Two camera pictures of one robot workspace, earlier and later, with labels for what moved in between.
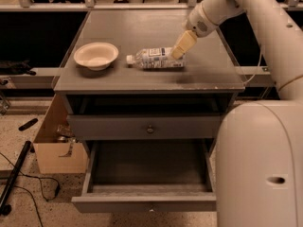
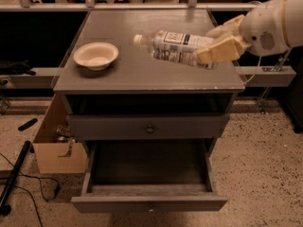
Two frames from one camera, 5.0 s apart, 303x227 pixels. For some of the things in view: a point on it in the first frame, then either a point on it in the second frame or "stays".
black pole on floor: (6, 209) stays
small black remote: (27, 125) stays
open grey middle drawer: (147, 176) stays
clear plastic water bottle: (159, 58) -> (177, 47)
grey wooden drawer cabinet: (127, 103) stays
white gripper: (198, 23) -> (263, 27)
